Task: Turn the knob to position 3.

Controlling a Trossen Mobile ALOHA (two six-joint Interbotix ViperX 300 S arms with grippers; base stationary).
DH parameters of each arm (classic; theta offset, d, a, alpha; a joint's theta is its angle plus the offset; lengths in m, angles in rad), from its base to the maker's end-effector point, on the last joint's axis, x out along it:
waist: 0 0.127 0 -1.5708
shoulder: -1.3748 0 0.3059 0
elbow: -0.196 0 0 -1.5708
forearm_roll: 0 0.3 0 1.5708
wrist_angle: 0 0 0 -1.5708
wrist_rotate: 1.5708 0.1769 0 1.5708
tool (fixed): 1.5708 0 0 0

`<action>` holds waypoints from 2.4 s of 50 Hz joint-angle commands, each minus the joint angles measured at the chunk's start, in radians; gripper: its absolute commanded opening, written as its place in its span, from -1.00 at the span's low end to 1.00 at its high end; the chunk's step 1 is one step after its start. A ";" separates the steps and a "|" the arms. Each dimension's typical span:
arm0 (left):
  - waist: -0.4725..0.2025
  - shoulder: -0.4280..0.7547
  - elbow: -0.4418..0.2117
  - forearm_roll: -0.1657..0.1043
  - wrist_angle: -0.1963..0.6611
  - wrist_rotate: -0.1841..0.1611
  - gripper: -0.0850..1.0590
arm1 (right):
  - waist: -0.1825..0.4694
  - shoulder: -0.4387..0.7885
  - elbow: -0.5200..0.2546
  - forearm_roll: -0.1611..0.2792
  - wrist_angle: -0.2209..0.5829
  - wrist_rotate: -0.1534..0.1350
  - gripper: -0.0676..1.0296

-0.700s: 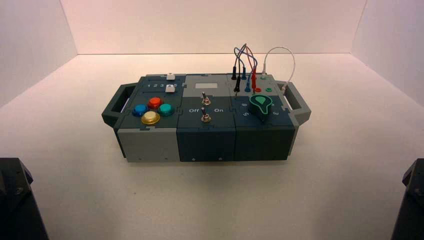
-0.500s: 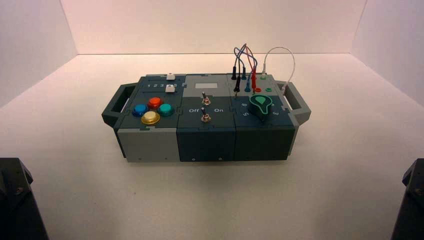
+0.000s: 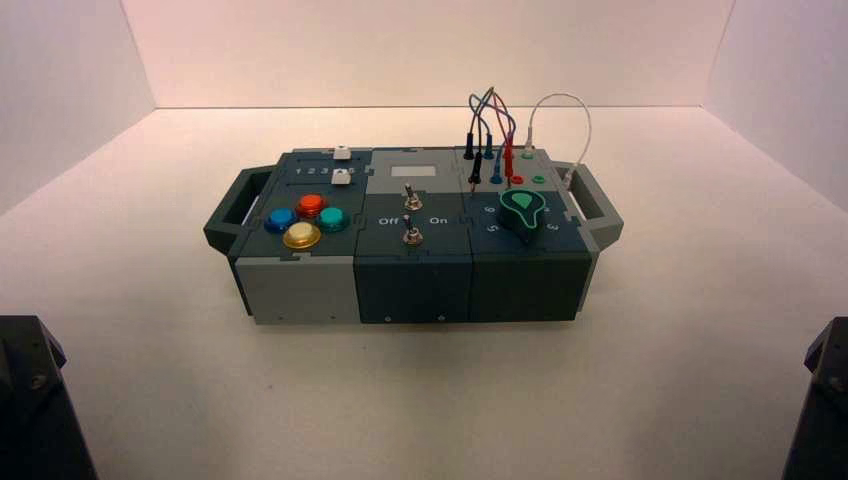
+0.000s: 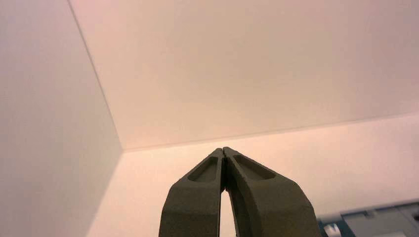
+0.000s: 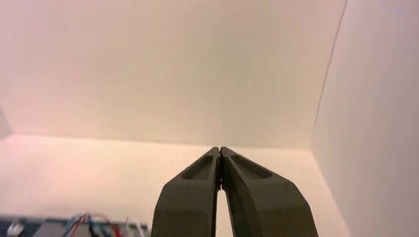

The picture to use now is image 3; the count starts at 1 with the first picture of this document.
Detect green pointer knob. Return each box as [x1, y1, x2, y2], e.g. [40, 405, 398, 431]
[498, 188, 547, 246]

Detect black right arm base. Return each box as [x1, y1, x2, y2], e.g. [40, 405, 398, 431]
[781, 316, 848, 480]

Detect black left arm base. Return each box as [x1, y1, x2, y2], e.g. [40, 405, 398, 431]
[0, 315, 101, 480]

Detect grey and teal control box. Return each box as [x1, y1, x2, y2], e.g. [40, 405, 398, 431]
[203, 145, 625, 326]

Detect teal push button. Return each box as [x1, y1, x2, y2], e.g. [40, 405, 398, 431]
[315, 206, 351, 234]

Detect orange push button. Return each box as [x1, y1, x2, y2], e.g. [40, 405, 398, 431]
[295, 193, 329, 220]

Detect yellow push button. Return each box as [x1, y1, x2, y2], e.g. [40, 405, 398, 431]
[282, 221, 323, 251]

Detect blue push button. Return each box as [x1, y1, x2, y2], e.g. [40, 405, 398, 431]
[264, 207, 299, 234]

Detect black patch cable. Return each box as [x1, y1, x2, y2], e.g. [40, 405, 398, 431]
[462, 89, 486, 195]

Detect coloured banana plug wires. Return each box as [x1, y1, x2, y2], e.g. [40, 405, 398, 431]
[468, 92, 518, 185]

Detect red patch cable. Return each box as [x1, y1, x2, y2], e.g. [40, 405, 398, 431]
[491, 89, 518, 183]

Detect white patch cable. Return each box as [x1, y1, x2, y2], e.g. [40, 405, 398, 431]
[525, 92, 593, 187]

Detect grey box handle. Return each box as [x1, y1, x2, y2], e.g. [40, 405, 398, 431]
[553, 160, 625, 253]

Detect dark teal box handle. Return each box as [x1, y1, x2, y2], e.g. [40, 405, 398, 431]
[203, 165, 276, 256]

